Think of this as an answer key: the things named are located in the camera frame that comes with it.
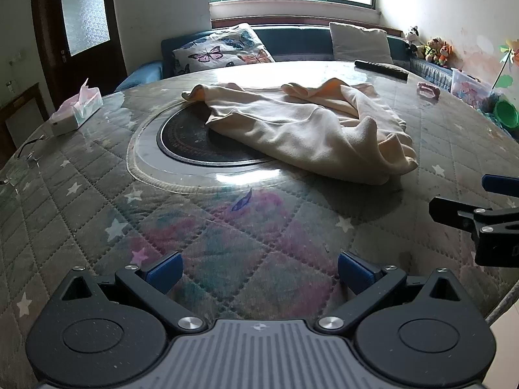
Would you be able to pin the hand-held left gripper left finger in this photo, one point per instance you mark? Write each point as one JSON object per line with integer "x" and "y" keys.
{"x": 164, "y": 271}

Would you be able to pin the white pillow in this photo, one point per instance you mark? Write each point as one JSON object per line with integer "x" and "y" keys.
{"x": 359, "y": 42}

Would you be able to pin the dark wooden desk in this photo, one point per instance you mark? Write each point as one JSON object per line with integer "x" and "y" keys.
{"x": 20, "y": 96}

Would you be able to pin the brown bear plush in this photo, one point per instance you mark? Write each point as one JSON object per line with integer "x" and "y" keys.
{"x": 432, "y": 50}

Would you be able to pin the round black cooktop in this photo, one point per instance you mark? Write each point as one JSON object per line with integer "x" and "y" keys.
{"x": 182, "y": 137}

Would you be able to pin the tissue box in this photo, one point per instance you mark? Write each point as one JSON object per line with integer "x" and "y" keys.
{"x": 75, "y": 115}

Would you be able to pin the small pink object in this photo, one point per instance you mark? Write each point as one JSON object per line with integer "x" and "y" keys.
{"x": 429, "y": 91}

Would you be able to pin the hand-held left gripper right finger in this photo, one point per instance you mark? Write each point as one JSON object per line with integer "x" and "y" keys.
{"x": 354, "y": 271}

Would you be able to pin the eyeglasses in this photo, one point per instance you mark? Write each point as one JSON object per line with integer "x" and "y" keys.
{"x": 28, "y": 154}

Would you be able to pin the orange plush toy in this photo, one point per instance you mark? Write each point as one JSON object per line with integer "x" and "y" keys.
{"x": 445, "y": 54}

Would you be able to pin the blue sofa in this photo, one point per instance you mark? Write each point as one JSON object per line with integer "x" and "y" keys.
{"x": 292, "y": 40}

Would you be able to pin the dark wooden door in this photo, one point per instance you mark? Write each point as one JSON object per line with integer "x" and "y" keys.
{"x": 48, "y": 48}

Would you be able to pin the black remote control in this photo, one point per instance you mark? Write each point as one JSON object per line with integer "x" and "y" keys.
{"x": 381, "y": 69}

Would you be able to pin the black and white cow plush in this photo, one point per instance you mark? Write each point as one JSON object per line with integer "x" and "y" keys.
{"x": 412, "y": 38}

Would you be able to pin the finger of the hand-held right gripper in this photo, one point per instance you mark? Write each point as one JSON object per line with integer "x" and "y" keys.
{"x": 500, "y": 184}
{"x": 450, "y": 210}

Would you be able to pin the green plastic bowl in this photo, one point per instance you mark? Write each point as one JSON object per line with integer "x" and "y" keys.
{"x": 507, "y": 114}

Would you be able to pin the clear plastic storage box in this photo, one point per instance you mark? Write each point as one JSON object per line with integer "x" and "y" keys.
{"x": 470, "y": 89}

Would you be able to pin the butterfly print pillow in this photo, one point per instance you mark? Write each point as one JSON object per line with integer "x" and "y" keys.
{"x": 219, "y": 50}

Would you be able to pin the colourful pinwheel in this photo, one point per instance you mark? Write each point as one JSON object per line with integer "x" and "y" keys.
{"x": 511, "y": 52}

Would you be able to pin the cream garment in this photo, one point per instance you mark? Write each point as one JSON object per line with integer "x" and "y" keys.
{"x": 292, "y": 129}

